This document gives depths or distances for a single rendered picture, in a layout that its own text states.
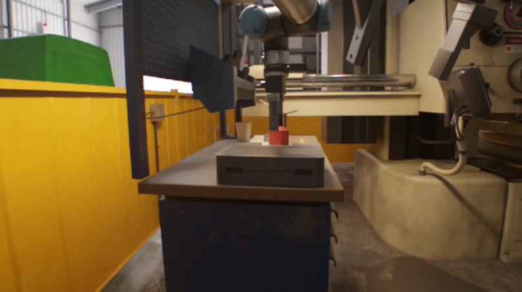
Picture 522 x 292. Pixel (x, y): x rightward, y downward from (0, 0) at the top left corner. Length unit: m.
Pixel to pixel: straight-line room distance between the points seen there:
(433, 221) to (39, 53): 3.73
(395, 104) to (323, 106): 0.53
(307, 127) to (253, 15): 3.57
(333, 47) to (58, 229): 2.25
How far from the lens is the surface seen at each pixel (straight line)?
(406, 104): 2.19
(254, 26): 0.66
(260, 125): 4.14
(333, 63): 2.42
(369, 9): 0.36
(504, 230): 2.55
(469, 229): 2.37
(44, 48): 3.30
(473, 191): 2.28
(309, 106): 1.99
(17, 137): 1.30
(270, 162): 0.61
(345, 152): 4.31
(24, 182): 1.33
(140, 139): 0.73
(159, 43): 0.87
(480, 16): 0.44
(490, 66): 2.18
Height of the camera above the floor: 1.15
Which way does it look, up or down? 6 degrees down
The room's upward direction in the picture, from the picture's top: 1 degrees counter-clockwise
